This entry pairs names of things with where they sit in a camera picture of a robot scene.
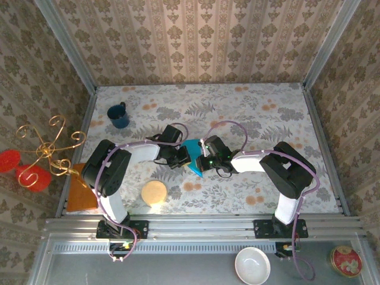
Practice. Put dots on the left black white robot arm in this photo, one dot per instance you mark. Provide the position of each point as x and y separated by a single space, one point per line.
114 207

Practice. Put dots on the floral patterned tablecloth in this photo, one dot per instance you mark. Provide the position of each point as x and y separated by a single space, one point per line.
222 190

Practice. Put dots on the round cork coaster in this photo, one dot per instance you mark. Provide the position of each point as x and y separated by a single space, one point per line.
153 193

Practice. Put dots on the dark blue mug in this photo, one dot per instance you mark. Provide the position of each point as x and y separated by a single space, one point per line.
118 117

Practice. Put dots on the brown wooden board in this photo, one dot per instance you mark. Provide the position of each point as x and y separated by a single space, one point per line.
78 199

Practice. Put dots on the small black circuit board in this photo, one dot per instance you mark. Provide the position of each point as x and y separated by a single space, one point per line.
282 250
120 248

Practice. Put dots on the white bowl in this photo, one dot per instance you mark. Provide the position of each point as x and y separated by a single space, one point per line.
252 265

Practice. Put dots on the red round ornament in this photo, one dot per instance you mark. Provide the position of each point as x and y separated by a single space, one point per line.
38 178
9 160

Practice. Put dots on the red round tin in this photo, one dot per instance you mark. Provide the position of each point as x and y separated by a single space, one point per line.
346 262

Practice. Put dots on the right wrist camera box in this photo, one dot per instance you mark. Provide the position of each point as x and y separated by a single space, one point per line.
216 145

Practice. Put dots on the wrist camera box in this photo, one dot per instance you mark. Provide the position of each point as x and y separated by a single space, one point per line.
216 145
171 133

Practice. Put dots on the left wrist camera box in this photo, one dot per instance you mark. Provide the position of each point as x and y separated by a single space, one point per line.
171 133

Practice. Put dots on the aluminium frame rail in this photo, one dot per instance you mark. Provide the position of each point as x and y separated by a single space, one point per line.
202 225

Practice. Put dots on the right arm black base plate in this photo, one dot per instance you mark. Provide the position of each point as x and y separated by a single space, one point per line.
262 230

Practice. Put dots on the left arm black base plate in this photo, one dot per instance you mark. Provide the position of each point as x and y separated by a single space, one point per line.
139 230

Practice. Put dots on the aluminium side rail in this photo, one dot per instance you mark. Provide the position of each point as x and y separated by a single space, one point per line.
86 118
326 148

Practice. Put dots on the aluminium corner post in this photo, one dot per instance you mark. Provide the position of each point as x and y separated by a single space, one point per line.
328 44
69 44

